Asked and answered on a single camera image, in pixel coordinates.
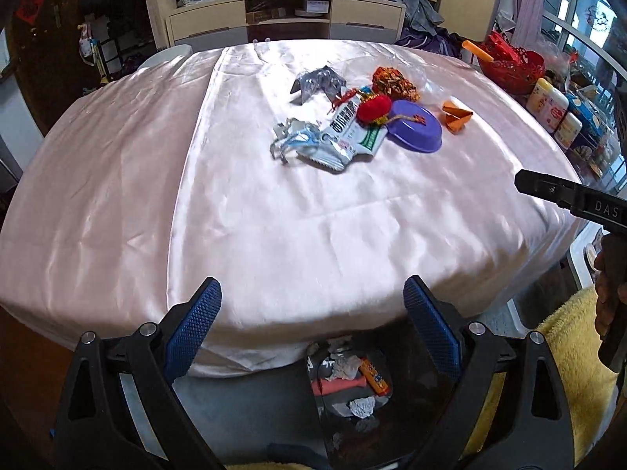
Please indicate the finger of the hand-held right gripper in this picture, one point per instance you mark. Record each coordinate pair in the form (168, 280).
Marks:
(541, 187)

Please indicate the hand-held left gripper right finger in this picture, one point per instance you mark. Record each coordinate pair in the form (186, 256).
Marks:
(433, 323)

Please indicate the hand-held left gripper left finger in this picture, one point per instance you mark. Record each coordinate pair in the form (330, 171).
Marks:
(196, 323)

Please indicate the orange paper box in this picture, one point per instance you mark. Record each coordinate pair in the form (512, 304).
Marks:
(456, 116)

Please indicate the black trash bin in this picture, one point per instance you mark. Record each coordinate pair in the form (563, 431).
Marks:
(372, 426)

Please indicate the purple plastic bowl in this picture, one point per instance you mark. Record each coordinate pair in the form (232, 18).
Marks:
(416, 127)

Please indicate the orange patterned wrapper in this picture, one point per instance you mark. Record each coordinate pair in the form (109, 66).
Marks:
(394, 83)

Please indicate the white snack wrapper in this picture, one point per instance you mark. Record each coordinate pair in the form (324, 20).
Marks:
(343, 142)

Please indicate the silver blue wrapper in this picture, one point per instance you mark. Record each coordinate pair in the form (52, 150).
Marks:
(294, 139)

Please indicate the silver foil wrapper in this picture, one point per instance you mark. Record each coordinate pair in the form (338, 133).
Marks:
(318, 85)

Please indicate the person's right hand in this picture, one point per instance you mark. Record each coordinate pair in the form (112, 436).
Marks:
(607, 298)

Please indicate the small white bottle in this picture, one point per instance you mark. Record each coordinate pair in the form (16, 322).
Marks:
(568, 131)

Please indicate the orange snack packet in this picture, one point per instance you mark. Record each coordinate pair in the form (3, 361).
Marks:
(376, 377)

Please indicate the pink label white bottle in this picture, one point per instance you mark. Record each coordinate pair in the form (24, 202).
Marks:
(547, 105)

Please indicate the blue patterned tin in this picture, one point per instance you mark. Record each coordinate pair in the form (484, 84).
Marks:
(588, 115)

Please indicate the crumpled white paper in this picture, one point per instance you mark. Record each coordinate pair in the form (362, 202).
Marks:
(361, 407)
(343, 362)

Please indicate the pink satin tablecloth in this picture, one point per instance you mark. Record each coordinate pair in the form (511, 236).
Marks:
(245, 230)

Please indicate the red openwork basket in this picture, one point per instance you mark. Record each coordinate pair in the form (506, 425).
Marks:
(514, 71)

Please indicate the yellow fleece blanket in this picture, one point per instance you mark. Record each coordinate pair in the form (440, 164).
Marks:
(568, 323)

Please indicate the orange tube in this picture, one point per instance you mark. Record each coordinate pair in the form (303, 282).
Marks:
(477, 51)

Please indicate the large window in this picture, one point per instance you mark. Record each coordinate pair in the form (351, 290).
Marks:
(588, 34)

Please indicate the purple bag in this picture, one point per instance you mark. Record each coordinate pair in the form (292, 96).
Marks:
(431, 44)

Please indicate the grey jacket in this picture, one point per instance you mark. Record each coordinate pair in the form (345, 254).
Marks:
(421, 10)

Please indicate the white round stool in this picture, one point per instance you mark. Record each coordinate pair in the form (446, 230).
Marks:
(166, 56)

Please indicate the beige grey TV cabinet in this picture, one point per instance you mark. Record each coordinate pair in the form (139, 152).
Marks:
(294, 19)

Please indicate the dark brown door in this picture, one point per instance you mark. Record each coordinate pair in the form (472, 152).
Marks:
(44, 58)

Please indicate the red diamond door sign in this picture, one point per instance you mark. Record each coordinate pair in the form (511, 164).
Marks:
(30, 6)

